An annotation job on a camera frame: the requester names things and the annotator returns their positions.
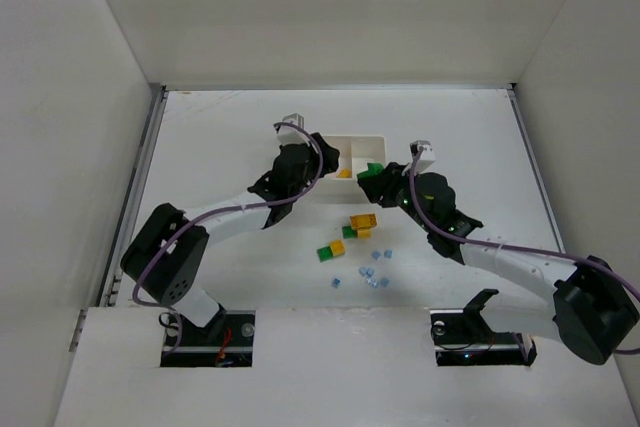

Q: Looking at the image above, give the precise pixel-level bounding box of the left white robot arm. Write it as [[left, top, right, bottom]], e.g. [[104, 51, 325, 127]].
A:
[[120, 129, 340, 330]]

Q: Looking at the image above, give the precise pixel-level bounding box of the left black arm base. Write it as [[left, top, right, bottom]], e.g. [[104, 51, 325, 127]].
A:
[[158, 310, 256, 368]]

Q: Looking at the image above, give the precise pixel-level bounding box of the white divided container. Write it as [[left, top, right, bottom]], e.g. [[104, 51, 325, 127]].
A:
[[310, 135, 387, 204]]

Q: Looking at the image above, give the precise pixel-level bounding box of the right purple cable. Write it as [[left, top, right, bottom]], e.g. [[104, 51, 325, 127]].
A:
[[407, 146, 640, 356]]

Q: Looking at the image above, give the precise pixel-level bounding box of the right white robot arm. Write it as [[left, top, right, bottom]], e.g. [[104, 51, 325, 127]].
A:
[[357, 162, 639, 365]]

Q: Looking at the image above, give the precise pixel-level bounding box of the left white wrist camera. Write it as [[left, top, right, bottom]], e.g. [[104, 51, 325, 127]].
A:
[[274, 113, 307, 146]]

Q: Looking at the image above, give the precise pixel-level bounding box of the yellow arched lego brick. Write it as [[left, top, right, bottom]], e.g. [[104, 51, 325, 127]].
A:
[[350, 213, 377, 239]]

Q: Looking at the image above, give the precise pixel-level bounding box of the purple cable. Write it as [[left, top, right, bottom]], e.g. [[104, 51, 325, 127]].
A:
[[407, 146, 640, 356], [132, 121, 326, 353]]

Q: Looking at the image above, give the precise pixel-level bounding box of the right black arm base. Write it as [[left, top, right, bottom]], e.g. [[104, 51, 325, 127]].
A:
[[430, 289, 537, 367]]

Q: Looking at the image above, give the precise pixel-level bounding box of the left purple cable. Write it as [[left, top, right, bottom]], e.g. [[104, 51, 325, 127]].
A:
[[132, 121, 326, 353]]

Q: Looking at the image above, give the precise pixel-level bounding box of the green lego brick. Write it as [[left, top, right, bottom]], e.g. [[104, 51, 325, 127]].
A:
[[316, 246, 333, 262], [357, 162, 384, 180], [342, 225, 357, 239]]

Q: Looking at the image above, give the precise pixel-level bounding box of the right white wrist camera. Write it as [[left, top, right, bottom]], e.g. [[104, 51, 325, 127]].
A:
[[410, 140, 436, 175]]

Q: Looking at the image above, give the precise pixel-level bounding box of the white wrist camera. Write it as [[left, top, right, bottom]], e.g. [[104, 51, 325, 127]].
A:
[[410, 140, 436, 175], [274, 113, 307, 146]]

